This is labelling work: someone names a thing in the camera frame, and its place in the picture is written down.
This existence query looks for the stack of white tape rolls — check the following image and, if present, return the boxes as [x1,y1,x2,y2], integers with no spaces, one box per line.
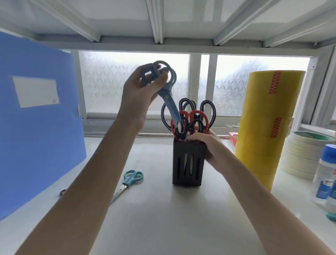
[279,130,336,181]

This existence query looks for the frosted glass window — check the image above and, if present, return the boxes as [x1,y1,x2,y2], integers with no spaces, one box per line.
[59,49,319,138]

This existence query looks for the red handled scissors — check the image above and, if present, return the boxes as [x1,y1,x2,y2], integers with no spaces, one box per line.
[170,110,209,137]

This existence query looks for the blue scissors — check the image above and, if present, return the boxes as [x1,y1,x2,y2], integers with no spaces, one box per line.
[141,60,183,124]

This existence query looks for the clear bottle with blue cap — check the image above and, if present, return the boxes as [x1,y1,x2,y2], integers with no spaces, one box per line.
[312,144,336,206]

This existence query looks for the blue file box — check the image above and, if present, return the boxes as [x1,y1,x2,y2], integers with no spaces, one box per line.
[0,31,87,220]

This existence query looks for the black slotted scissors holder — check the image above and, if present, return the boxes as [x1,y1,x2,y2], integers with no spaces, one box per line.
[172,138,207,187]

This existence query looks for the small black zigzag scissors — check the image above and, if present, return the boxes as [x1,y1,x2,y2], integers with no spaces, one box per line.
[174,118,205,142]

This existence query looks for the person's right forearm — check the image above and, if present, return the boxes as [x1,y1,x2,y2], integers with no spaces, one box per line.
[214,155,336,255]

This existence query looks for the stack of yellow tape rolls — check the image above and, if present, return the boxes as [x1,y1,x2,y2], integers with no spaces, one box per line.
[234,70,306,193]

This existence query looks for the teal handled scissors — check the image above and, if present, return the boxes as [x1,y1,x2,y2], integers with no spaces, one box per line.
[110,170,144,204]

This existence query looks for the large black handled scissors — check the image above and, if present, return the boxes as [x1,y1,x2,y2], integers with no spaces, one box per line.
[200,100,216,133]
[161,98,197,131]

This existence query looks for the teal bottle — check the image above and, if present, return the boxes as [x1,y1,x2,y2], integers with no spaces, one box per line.
[325,181,336,222]

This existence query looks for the white metal shelf frame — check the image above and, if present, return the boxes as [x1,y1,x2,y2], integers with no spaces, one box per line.
[0,0,336,57]

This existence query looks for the person's right hand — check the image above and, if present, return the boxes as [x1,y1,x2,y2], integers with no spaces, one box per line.
[187,130,232,174]

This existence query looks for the person's left forearm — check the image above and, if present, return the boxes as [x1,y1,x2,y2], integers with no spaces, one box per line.
[14,116,141,255]

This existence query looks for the person's left hand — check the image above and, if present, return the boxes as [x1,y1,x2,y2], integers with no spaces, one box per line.
[117,64,169,135]

